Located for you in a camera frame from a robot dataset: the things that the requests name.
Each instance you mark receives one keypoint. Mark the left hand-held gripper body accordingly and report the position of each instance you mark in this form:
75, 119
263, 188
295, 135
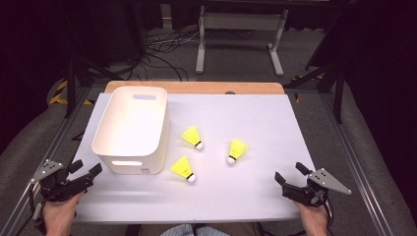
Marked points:
57, 188

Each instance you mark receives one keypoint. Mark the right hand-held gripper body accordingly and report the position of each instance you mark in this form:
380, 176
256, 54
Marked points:
305, 195

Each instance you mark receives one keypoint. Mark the yellow shuttlecock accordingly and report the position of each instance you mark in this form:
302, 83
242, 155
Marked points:
191, 136
236, 149
182, 167

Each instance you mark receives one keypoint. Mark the white plastic bin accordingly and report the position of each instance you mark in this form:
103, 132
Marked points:
131, 128

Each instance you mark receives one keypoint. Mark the person's right hand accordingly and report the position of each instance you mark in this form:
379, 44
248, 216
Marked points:
313, 216

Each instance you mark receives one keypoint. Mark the person's left hand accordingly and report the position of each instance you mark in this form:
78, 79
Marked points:
59, 214

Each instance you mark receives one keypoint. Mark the yellow black floor tape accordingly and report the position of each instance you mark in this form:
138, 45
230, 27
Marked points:
59, 95

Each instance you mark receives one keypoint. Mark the black tripod stand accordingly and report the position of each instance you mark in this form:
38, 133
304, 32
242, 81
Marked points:
70, 88

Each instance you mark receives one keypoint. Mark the white table mat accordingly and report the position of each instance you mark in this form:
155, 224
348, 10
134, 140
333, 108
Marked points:
229, 118

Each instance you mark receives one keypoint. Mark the black metal stand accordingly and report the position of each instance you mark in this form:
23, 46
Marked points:
338, 95

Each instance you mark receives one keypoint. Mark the striped blue white shirt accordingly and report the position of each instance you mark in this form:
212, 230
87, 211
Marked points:
193, 231

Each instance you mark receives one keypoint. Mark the aluminium floor rail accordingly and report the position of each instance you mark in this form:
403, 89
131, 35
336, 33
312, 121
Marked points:
46, 157
357, 170

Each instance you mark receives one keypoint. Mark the white metal stand frame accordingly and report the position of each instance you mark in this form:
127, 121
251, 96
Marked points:
241, 21

